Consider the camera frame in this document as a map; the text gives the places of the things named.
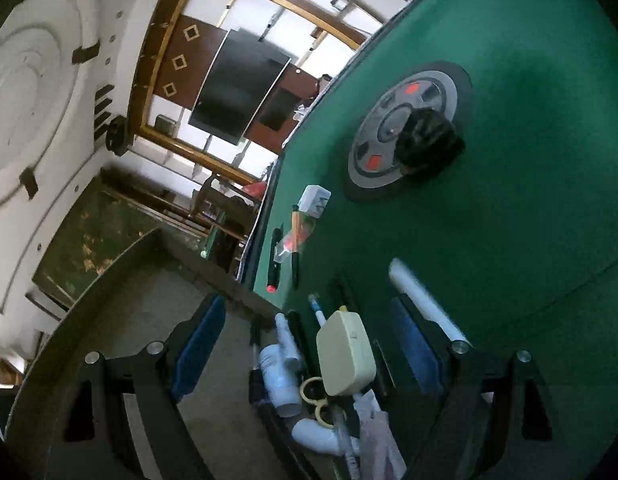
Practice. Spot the white stick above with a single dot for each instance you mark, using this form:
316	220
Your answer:
424	300

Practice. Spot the grey round table control panel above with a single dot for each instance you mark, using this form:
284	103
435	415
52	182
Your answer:
369	132

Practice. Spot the large floral painting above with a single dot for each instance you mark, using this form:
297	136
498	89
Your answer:
89	240

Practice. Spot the clear plastic bag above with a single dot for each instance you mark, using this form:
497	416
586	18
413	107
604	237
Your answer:
381	445

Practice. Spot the black rectangular wall panel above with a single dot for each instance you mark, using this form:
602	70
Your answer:
275	110

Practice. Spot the cream plastic case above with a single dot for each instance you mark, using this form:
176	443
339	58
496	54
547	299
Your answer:
345	355

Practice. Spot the black pen red tip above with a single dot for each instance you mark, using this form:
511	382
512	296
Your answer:
275	265

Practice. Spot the white squeeze tube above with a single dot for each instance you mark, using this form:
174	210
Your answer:
287	335

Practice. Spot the black round ceiling fixture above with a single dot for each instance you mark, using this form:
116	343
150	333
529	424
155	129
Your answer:
116	135

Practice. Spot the wooden wall frame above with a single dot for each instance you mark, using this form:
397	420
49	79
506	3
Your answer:
149	75

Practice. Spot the white bottle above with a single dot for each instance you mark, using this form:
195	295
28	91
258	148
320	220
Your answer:
279	382

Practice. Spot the red bag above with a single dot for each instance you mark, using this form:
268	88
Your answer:
254	190

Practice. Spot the white power adapter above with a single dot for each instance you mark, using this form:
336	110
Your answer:
313	201

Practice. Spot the white curved plastic piece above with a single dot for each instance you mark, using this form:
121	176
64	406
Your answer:
319	437

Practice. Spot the black glossy object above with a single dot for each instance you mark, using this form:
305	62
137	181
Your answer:
429	140

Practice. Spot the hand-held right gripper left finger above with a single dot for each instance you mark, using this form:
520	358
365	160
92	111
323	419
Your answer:
199	350

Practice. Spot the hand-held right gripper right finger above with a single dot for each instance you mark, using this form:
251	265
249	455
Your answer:
414	350

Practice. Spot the black television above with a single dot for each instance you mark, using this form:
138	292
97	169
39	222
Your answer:
239	85

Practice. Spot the pile of household clutter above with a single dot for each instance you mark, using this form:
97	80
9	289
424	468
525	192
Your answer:
309	102

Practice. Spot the clear packet red contents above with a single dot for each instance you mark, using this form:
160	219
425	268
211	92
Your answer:
289	245

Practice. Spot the wooden chair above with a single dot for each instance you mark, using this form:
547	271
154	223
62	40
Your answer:
209	200

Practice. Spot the orange black pen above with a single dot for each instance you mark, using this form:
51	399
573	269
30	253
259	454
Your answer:
295	270

